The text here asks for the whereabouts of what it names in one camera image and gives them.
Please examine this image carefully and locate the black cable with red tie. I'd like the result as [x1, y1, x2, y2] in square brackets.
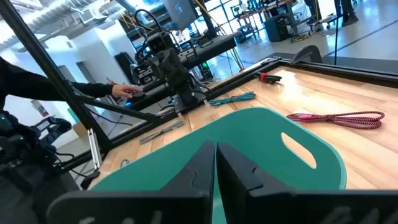
[255, 71, 283, 85]

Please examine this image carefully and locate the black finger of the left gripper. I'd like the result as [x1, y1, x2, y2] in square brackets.
[155, 52, 175, 90]
[172, 49, 191, 90]

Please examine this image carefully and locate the person's hand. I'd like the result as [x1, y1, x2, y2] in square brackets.
[111, 83, 142, 99]

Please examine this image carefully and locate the blue cabinet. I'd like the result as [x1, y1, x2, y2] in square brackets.
[264, 14, 295, 43]

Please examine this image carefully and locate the teal braided cable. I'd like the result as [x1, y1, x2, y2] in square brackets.
[208, 91, 257, 107]

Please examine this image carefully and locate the silver metal bracket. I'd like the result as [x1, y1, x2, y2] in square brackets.
[87, 128, 103, 170]

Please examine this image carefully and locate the cardboard box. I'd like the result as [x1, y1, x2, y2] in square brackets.
[72, 121, 90, 138]

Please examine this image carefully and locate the black equipment with green lights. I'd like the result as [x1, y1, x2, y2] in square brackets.
[0, 108, 73, 175]

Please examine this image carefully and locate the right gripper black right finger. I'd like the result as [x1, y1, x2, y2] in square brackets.
[216, 142, 293, 224]

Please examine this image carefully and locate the computer monitor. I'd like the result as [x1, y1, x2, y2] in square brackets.
[161, 0, 200, 30]

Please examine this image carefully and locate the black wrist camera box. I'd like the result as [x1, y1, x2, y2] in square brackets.
[146, 30, 175, 56]

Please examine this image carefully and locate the person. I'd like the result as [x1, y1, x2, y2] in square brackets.
[334, 0, 359, 27]
[0, 55, 114, 108]

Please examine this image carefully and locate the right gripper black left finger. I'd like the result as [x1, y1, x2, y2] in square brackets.
[160, 140, 216, 200]

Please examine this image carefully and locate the teal plastic bin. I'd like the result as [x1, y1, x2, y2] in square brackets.
[90, 106, 348, 224]

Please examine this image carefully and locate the magenta black braided cable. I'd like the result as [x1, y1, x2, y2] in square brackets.
[285, 111, 386, 130]

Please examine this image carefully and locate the grey braided cable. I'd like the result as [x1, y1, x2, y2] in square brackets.
[139, 119, 185, 145]

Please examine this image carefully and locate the black aluminium table frame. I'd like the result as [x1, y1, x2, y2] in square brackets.
[0, 0, 398, 175]

